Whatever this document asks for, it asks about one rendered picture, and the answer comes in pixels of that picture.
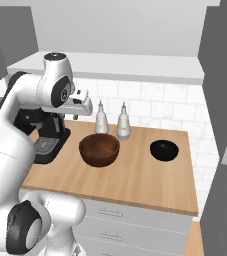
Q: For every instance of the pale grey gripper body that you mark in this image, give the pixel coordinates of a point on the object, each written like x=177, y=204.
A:
x=82, y=107

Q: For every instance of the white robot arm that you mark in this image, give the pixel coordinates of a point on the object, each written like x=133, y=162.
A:
x=8, y=146

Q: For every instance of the brown wooden bowl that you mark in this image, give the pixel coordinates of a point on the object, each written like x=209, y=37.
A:
x=99, y=154

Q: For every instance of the black bowl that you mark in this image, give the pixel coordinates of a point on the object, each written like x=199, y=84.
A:
x=164, y=150

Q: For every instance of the grey cabinet door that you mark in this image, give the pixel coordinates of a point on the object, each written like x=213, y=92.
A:
x=220, y=66
x=5, y=40

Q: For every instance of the tall grey cabinet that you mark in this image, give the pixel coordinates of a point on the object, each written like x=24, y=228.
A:
x=222, y=213

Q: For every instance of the white bottle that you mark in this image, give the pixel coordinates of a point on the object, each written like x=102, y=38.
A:
x=123, y=127
x=102, y=124

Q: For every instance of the black coffee machine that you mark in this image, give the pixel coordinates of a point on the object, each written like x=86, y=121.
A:
x=50, y=146

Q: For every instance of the pale grey drawer front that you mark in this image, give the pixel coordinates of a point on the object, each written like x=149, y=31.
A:
x=95, y=250
x=138, y=238
x=141, y=216

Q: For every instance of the open white wall cabinet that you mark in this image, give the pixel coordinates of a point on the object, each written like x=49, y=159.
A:
x=125, y=66

